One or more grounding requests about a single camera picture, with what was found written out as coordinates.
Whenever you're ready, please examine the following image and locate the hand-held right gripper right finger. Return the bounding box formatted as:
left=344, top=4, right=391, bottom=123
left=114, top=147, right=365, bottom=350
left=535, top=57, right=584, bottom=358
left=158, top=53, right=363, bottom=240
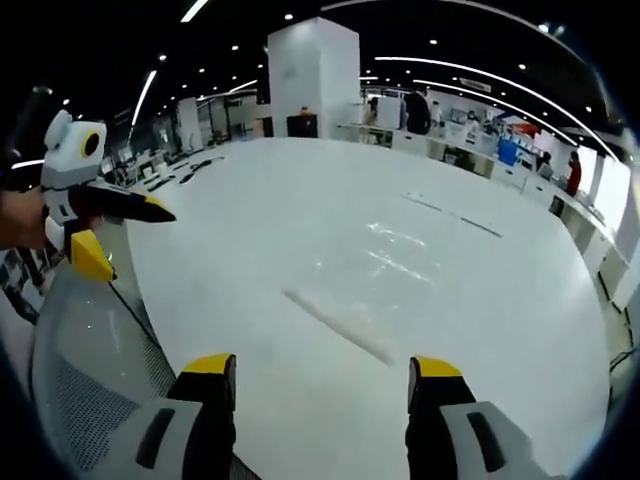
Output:
left=405, top=355, right=546, bottom=480

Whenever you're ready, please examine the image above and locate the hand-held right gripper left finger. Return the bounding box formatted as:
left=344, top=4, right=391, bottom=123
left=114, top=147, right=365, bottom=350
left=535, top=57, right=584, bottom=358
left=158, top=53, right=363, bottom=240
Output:
left=112, top=353, right=237, bottom=480

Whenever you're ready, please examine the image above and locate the clear food packaging bag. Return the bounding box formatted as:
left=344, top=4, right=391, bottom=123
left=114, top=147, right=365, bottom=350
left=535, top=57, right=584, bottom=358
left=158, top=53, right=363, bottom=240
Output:
left=281, top=218, right=447, bottom=367

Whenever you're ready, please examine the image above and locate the person's left hand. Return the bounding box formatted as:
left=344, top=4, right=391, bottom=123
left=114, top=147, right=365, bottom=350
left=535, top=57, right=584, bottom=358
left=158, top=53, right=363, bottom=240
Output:
left=0, top=191, right=52, bottom=250

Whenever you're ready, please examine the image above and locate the grey mesh chair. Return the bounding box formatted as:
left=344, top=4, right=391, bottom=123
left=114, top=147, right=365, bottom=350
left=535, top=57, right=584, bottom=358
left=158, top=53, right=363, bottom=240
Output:
left=30, top=264, right=184, bottom=474

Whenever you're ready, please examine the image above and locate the long ceiling light strip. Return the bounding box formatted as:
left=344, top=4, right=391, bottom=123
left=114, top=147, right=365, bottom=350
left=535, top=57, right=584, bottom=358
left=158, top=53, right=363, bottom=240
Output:
left=180, top=0, right=210, bottom=23
left=130, top=69, right=158, bottom=147

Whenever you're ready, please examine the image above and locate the narrow white pillar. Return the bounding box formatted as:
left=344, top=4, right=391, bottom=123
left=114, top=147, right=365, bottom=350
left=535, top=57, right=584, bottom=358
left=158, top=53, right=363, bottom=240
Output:
left=176, top=96, right=205, bottom=152

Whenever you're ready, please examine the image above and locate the black cabinet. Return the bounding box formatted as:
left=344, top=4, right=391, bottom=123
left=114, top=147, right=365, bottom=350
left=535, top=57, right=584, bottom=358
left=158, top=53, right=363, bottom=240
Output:
left=286, top=113, right=320, bottom=140

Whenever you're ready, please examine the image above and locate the wide white pillar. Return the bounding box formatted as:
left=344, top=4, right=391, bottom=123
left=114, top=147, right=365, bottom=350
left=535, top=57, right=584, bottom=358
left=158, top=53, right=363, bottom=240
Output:
left=266, top=16, right=362, bottom=142

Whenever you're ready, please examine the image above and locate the long white counter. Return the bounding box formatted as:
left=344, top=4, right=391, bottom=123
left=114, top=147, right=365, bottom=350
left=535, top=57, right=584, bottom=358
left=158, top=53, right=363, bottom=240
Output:
left=339, top=122, right=632, bottom=309

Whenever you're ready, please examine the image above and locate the white table socket panel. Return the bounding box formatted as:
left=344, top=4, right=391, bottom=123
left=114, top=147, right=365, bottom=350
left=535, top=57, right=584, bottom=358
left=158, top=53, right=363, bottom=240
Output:
left=401, top=191, right=505, bottom=240

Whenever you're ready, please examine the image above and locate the white appliance box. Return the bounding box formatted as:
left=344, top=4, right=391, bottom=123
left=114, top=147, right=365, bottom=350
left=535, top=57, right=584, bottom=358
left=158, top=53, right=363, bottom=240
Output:
left=376, top=95, right=405, bottom=130

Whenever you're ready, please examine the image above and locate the blue storage bin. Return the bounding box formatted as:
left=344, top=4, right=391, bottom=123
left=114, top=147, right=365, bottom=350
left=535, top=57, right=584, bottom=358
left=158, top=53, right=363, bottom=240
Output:
left=496, top=136, right=517, bottom=167

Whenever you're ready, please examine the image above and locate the ceiling air vent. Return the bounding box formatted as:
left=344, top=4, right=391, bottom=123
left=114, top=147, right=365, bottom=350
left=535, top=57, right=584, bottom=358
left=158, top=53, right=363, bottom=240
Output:
left=458, top=76, right=495, bottom=93

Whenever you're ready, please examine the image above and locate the red blue wall banner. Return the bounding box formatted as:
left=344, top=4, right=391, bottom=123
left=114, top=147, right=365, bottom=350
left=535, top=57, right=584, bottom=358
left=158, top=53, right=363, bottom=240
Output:
left=499, top=117, right=545, bottom=141

